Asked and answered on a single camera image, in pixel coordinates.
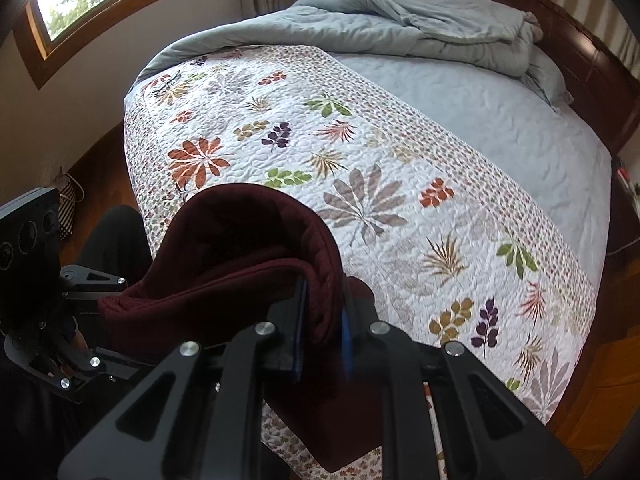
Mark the grey-blue comforter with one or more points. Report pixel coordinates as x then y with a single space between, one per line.
400 20

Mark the grey-blue pillow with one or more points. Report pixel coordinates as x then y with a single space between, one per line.
547 80

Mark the dark wooden headboard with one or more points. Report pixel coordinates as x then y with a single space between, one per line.
590 70

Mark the person's dark trouser leg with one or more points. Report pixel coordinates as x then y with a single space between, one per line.
120 240

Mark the floral quilted bedspread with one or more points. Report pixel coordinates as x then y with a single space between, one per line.
400 160

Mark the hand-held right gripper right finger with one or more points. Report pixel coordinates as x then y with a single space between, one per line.
345 347

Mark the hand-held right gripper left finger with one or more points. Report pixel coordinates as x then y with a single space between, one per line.
299 332

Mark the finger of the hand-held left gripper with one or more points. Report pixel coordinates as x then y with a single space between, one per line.
100 367
92 280

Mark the beige curtain behind headboard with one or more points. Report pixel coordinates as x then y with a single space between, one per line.
590 5

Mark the maroon pants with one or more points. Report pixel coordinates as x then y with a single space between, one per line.
240 245

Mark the woven bag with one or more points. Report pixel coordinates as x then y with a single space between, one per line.
70 205

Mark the light blue quilted sheet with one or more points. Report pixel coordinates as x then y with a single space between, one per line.
500 125

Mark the dark wooden nightstand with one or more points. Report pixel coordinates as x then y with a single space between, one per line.
630 210

